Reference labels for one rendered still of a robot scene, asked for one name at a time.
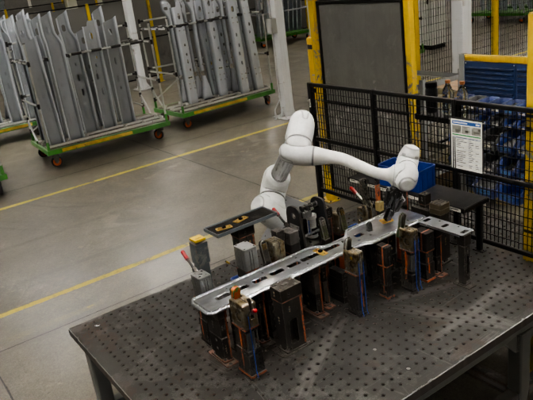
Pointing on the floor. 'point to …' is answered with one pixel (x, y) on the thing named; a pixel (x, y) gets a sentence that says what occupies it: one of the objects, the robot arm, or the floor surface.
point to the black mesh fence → (425, 150)
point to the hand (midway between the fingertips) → (389, 213)
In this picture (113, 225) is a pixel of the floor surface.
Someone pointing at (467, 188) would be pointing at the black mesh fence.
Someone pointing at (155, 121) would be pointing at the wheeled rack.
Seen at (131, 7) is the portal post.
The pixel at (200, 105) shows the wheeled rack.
